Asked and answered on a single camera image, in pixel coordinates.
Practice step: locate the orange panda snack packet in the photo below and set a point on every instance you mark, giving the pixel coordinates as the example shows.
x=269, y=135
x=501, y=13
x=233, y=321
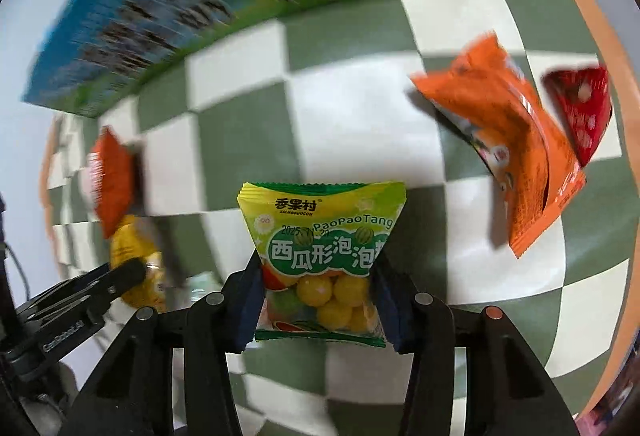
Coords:
x=112, y=181

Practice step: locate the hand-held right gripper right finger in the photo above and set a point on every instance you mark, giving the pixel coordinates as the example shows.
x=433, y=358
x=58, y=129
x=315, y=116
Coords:
x=387, y=306

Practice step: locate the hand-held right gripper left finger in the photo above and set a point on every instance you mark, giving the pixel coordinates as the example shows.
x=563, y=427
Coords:
x=250, y=306

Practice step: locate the green bubble gum packet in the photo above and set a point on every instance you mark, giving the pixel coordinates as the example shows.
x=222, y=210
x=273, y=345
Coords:
x=320, y=226

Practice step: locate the small red snack packet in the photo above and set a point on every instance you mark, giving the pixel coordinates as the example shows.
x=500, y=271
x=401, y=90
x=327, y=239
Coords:
x=585, y=116

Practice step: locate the yellow snack packet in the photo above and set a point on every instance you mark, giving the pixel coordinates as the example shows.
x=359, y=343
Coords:
x=132, y=246

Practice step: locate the green checkered mat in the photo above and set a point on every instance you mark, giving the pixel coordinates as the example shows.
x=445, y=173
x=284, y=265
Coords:
x=350, y=126

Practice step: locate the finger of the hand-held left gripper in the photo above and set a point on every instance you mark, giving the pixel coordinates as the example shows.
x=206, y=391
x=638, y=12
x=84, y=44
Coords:
x=100, y=286

